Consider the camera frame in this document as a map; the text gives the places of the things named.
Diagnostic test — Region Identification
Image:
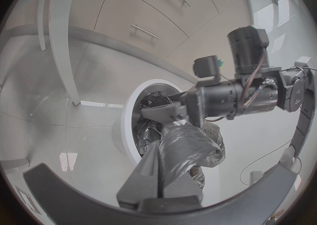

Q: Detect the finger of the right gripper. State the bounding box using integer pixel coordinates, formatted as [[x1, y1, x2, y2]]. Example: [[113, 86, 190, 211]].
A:
[[168, 91, 189, 102], [141, 102, 187, 123]]

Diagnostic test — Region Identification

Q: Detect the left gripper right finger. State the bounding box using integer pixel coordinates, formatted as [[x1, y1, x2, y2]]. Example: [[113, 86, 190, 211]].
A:
[[163, 168, 204, 207]]

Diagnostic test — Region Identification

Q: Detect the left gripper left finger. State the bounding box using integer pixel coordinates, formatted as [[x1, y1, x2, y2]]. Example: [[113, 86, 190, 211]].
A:
[[117, 142, 164, 211]]

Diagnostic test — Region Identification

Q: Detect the black plastic bag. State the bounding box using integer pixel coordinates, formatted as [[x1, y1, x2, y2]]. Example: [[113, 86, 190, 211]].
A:
[[136, 91, 226, 192]]

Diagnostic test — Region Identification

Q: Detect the white trash bin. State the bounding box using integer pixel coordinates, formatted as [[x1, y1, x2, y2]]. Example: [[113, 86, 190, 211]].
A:
[[112, 79, 197, 167]]

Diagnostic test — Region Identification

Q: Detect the beige cabinet with drawers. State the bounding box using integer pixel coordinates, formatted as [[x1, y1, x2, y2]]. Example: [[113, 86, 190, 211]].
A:
[[5, 0, 255, 84]]

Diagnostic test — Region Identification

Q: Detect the grey padded white chair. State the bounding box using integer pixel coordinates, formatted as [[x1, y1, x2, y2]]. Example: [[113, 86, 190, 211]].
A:
[[37, 0, 81, 107]]

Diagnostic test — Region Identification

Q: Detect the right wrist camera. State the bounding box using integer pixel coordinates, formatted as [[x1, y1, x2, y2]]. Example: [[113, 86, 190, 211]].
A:
[[193, 55, 226, 88]]

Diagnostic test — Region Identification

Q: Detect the black cable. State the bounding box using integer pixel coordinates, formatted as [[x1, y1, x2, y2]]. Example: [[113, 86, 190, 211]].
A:
[[240, 140, 294, 185]]

